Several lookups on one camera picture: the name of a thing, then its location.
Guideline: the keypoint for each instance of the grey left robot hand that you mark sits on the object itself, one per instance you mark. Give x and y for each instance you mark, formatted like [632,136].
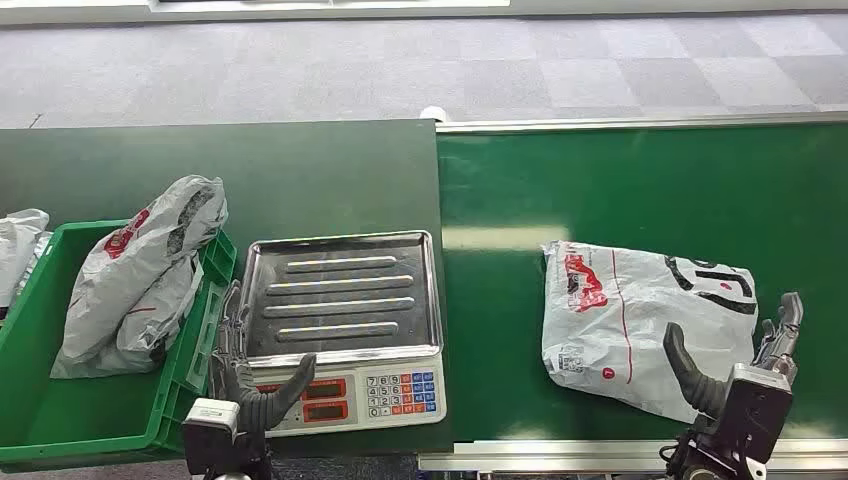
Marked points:
[255,404]

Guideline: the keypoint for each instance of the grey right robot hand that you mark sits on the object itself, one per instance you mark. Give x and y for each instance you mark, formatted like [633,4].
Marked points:
[696,387]

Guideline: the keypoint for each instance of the grey printed plastic mailer package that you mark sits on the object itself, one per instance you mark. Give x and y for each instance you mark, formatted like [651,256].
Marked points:
[629,331]

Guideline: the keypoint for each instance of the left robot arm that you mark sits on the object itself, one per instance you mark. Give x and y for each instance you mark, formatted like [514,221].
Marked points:
[225,460]

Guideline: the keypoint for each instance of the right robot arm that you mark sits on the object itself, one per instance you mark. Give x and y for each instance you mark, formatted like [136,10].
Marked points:
[709,460]

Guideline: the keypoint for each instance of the crumpled grey plastic mailer package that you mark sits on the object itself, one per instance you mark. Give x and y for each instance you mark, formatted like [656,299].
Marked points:
[156,321]

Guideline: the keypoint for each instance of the large grey plastic mailer package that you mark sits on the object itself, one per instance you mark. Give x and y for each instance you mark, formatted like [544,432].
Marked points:
[132,265]

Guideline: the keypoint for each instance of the green conveyor belt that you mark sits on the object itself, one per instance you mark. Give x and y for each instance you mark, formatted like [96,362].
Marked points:
[596,185]

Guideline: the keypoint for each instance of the small grey plastic mailer package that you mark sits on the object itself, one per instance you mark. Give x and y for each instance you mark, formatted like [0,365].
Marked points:
[16,245]

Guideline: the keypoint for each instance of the white conveyor roller end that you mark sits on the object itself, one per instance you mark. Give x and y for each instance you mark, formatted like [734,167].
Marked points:
[434,113]

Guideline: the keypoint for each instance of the electronic weighing scale steel tray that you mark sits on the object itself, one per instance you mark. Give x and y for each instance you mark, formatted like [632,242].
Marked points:
[344,298]

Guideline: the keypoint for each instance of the green plastic crate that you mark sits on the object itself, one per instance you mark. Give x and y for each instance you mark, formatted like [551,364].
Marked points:
[79,411]

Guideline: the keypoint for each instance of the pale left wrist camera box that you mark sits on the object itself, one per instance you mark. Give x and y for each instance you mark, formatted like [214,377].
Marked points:
[210,416]

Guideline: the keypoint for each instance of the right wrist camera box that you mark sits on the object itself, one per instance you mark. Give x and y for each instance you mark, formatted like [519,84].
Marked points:
[755,414]

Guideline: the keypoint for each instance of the silver conveyor metal frame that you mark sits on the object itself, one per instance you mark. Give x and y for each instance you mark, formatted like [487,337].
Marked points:
[596,456]

